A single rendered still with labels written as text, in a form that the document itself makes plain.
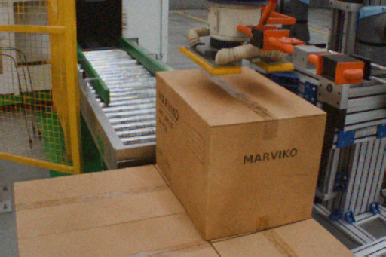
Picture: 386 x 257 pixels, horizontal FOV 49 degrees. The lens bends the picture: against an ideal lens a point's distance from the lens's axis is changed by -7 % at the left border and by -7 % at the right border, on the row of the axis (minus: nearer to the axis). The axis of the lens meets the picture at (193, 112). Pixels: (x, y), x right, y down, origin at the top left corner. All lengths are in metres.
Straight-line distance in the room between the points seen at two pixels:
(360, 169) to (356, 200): 0.17
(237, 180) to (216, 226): 0.17
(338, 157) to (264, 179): 0.74
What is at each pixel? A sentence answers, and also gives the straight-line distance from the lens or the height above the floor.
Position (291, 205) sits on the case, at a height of 0.62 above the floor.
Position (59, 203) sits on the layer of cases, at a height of 0.54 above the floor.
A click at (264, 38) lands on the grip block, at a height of 1.19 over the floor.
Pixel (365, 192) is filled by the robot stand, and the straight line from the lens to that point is 2.29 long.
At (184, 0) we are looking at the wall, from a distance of 11.35.
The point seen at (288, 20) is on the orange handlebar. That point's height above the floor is 1.18.
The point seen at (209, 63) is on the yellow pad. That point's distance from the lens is 1.44.
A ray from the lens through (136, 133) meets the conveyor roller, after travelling 2.27.
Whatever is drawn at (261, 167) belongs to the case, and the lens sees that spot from 1.41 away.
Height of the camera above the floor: 1.41
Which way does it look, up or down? 20 degrees down
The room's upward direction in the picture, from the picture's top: 2 degrees clockwise
